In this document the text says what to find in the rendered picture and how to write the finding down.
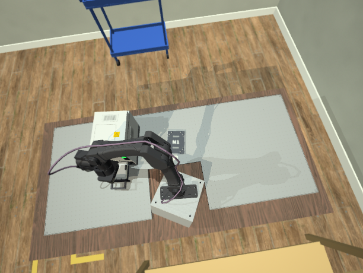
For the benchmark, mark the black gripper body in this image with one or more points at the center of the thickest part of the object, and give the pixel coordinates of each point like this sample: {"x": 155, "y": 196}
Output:
{"x": 110, "y": 173}

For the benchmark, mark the grey heat sealer housing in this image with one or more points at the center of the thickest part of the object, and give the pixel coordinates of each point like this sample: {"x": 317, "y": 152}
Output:
{"x": 116, "y": 126}

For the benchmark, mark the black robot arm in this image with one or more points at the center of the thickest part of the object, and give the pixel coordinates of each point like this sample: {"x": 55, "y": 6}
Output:
{"x": 100, "y": 157}

